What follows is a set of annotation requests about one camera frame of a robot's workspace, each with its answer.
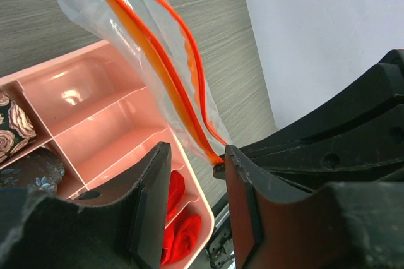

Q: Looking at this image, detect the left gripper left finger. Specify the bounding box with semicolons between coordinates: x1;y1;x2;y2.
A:
1;142;172;268

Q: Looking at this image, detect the rose pattern rolled sock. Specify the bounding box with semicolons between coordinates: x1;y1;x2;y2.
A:
1;92;37;163

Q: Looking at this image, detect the dark floral rolled sock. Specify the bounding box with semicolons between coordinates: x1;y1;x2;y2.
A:
1;147;65;194

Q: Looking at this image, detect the red rolled sock lower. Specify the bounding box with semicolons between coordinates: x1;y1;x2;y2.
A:
160;210;201;266

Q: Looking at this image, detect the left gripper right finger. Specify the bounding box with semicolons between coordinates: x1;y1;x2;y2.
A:
225;145;403;268

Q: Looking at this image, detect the clear zip top bag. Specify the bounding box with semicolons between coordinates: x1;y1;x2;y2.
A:
57;0;231;165

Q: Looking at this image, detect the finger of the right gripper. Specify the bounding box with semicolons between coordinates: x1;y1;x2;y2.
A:
241;49;403;193

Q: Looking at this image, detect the red rolled sock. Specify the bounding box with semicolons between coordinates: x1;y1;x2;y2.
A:
160;210;201;266
166;170;186;222

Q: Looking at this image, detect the red rolled sock upper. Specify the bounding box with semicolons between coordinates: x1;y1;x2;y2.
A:
166;170;186;222

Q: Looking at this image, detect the pink divided organizer tray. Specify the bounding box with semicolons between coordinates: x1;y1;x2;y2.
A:
1;41;214;268

